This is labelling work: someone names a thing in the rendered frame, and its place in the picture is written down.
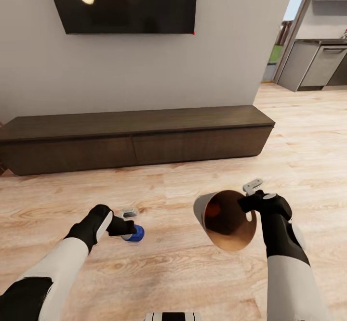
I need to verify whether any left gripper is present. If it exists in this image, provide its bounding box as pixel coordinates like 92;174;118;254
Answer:
108;217;137;237

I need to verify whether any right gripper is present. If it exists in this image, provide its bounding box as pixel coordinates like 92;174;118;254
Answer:
238;190;265;213

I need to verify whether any can of soda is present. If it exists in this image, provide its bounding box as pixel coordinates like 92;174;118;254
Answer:
121;224;144;242
204;203;222;218

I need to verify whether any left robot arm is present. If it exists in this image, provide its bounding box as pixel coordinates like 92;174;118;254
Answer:
0;205;139;321

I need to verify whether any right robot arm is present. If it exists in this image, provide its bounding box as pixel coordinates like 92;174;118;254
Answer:
238;178;332;321

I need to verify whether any trash can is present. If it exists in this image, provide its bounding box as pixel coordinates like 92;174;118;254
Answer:
193;190;257;252

